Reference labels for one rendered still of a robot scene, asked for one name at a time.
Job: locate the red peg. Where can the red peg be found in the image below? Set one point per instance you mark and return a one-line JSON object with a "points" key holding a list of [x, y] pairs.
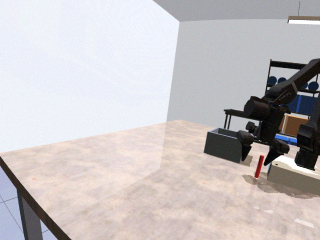
{"points": [[259, 166]]}

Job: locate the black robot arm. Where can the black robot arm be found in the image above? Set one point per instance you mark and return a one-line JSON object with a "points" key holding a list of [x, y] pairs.
{"points": [[308, 135]]}

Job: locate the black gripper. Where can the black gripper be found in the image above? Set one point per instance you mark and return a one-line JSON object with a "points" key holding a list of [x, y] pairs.
{"points": [[266, 135]]}

